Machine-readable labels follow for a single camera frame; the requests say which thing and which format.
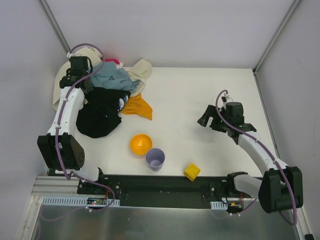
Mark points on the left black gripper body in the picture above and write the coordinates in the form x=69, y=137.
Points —
x=87, y=87

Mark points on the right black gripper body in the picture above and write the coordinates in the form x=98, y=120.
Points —
x=215, y=121

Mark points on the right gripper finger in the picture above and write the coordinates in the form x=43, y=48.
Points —
x=218, y=125
x=210, y=112

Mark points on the blue-grey cloth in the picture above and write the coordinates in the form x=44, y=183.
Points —
x=109, y=77

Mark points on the cream beige cloth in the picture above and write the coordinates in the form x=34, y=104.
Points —
x=140, y=71

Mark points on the orange-yellow cloth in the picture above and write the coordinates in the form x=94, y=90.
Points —
x=136, y=105

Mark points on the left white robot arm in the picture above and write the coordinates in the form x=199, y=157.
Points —
x=59, y=147

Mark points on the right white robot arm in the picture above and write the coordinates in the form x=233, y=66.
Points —
x=281, y=186

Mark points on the pink cloth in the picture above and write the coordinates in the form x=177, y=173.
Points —
x=112, y=60

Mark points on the black daisy print shirt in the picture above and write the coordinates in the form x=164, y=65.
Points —
x=100, y=115

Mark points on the yellow plastic cube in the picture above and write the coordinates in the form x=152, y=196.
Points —
x=191, y=172

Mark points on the lavender plastic cup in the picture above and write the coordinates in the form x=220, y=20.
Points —
x=155, y=159

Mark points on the yellow plastic bowl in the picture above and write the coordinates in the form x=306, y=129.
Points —
x=140, y=144

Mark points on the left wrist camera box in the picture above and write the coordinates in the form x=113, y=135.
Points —
x=81, y=63

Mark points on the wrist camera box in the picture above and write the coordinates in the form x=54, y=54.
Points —
x=234, y=109
x=81, y=63

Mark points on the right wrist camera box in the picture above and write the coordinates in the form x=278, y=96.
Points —
x=234, y=109

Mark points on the left aluminium frame post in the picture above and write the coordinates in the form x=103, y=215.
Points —
x=54, y=25

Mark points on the aluminium frame post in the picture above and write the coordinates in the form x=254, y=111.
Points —
x=54, y=25
x=281, y=27

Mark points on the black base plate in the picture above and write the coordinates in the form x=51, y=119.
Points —
x=162, y=191

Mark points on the right aluminium frame post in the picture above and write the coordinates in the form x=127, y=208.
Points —
x=281, y=27

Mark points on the white cable duct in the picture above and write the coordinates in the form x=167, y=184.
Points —
x=75, y=201

